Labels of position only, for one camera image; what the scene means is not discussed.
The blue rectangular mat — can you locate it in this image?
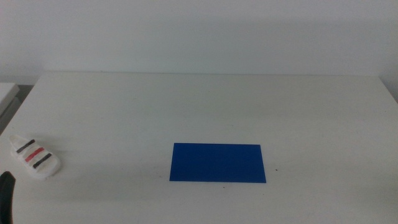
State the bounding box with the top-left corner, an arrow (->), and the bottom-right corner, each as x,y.
169,142 -> 267,184

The white sandal with striped straps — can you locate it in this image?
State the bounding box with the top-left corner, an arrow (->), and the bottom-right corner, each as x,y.
9,134 -> 62,181

